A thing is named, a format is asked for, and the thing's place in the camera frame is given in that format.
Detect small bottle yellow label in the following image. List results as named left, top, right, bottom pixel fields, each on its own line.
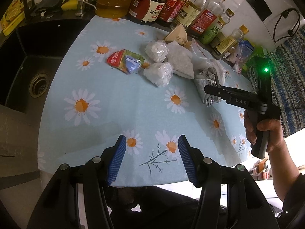
left=212, top=24, right=250, bottom=60

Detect blue patterned cloth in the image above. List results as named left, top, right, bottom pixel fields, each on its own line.
left=246, top=25, right=305, bottom=139

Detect grey counter cabinet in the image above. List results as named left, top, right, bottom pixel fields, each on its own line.
left=0, top=104, right=43, bottom=191

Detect beige paper carton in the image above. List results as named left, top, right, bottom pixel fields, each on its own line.
left=163, top=24, right=189, bottom=46

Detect yellow sponge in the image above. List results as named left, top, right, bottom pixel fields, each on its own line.
left=61, top=0, right=83, bottom=11

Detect clear plastic bag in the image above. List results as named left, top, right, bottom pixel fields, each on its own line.
left=190, top=38, right=213, bottom=70

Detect metal sink drain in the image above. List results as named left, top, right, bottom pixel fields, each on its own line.
left=29, top=73, right=51, bottom=99

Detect daisy print blue tablecloth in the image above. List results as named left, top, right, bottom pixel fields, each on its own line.
left=38, top=14, right=258, bottom=189

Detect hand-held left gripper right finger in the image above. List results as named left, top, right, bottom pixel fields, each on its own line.
left=177, top=135, right=280, bottom=229

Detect dark bottle red label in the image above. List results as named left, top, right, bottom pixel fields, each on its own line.
left=156, top=0, right=190, bottom=28

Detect white plastic bag wad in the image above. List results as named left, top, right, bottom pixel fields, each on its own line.
left=143, top=62, right=174, bottom=88
left=145, top=40, right=169, bottom=62

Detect person's right hand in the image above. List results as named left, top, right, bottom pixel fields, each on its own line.
left=243, top=109, right=286, bottom=153

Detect green packet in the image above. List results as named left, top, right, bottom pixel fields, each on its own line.
left=245, top=45, right=269, bottom=69

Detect red green snack wrapper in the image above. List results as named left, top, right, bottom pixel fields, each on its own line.
left=106, top=49, right=146, bottom=75

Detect black wall socket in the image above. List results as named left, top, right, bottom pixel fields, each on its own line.
left=243, top=0, right=273, bottom=21

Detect metal soap pump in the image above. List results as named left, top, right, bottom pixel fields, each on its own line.
left=76, top=0, right=87, bottom=17

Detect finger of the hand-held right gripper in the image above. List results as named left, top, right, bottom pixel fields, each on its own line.
left=204, top=85, right=230, bottom=99

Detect blue white plastic packet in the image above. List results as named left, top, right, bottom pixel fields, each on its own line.
left=232, top=39, right=254, bottom=74

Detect person's right forearm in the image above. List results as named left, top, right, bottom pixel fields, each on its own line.
left=267, top=138, right=305, bottom=220

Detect person's black pants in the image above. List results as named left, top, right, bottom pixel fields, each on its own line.
left=105, top=185, right=203, bottom=229

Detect clear bottle red blue label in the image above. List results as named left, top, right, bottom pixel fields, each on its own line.
left=188, top=0, right=219, bottom=39

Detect silver wrapper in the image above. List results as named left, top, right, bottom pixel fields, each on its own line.
left=194, top=66, right=226, bottom=107

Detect clear bottle green label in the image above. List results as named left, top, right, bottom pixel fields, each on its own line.
left=200, top=0, right=230, bottom=45

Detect small cardboard boxes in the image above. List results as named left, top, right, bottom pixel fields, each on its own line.
left=248, top=159, right=275, bottom=181

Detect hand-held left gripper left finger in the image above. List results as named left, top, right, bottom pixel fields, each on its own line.
left=26, top=135, right=127, bottom=229

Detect black kitchen sink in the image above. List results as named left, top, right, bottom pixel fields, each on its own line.
left=0, top=23, right=89, bottom=115

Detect black pouch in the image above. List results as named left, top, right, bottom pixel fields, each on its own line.
left=35, top=0, right=69, bottom=13

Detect black faucet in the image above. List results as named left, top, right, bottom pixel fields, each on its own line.
left=21, top=0, right=34, bottom=20

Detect dark sauce jug red label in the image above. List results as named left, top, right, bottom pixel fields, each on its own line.
left=128, top=0, right=167, bottom=26

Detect bottle with beige label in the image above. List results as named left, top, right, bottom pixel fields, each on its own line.
left=170, top=0, right=203, bottom=32

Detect yellow box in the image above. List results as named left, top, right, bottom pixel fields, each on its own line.
left=0, top=0, right=26, bottom=37

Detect black cable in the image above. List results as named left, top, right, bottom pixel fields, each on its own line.
left=273, top=8, right=301, bottom=43

